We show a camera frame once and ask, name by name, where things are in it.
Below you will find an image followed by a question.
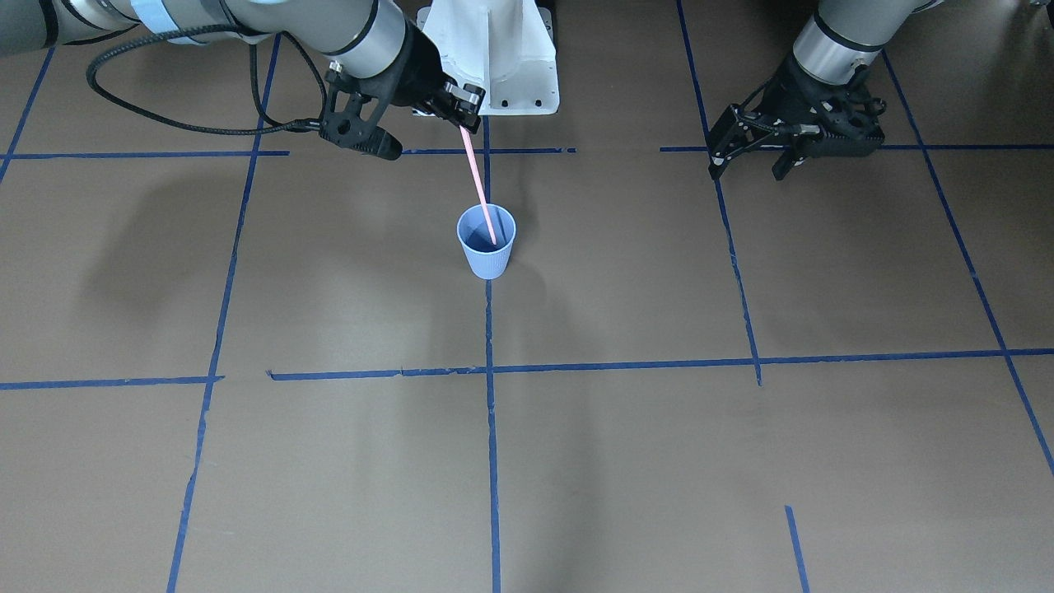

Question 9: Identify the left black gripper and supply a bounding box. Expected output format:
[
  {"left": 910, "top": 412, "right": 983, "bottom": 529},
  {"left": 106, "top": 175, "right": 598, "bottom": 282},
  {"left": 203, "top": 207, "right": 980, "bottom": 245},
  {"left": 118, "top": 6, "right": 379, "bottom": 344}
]
[{"left": 708, "top": 54, "right": 886, "bottom": 181}]

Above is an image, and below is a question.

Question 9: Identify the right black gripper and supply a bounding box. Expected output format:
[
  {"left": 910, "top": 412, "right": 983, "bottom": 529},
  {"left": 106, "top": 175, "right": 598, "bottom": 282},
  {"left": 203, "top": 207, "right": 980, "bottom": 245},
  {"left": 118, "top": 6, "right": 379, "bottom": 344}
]
[{"left": 319, "top": 29, "right": 486, "bottom": 161}]

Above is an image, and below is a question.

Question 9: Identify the pink chopstick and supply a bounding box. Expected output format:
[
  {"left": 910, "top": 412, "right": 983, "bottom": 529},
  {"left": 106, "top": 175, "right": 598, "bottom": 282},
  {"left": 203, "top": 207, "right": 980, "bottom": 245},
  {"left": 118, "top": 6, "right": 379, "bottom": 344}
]
[{"left": 458, "top": 125, "right": 497, "bottom": 246}]

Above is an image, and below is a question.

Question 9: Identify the blue plastic cup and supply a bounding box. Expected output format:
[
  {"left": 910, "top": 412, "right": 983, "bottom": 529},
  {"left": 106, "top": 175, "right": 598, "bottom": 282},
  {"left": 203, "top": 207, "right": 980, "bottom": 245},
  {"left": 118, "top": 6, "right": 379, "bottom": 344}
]
[{"left": 456, "top": 205, "right": 518, "bottom": 280}]

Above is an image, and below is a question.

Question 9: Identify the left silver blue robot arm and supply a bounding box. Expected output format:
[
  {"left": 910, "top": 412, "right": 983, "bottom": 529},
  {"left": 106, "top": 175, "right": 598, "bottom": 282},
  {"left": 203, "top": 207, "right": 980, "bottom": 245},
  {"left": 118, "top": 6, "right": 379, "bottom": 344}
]
[{"left": 707, "top": 1, "right": 939, "bottom": 180}]

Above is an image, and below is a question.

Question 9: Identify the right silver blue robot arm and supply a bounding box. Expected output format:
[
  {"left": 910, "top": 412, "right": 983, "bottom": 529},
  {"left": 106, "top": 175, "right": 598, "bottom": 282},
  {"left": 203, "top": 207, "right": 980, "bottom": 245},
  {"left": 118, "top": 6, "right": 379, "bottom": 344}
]
[{"left": 1, "top": 1, "right": 486, "bottom": 161}]

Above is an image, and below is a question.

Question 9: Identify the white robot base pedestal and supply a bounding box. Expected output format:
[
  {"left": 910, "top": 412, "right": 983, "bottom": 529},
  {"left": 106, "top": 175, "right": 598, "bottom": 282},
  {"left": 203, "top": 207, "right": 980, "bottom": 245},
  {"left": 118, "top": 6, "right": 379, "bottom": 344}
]
[{"left": 417, "top": 1, "right": 561, "bottom": 116}]

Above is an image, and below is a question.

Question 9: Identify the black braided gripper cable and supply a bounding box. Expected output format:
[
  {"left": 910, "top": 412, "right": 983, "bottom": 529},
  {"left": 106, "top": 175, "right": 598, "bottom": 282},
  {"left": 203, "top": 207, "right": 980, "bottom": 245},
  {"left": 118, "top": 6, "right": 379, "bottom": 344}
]
[{"left": 86, "top": 23, "right": 330, "bottom": 136}]

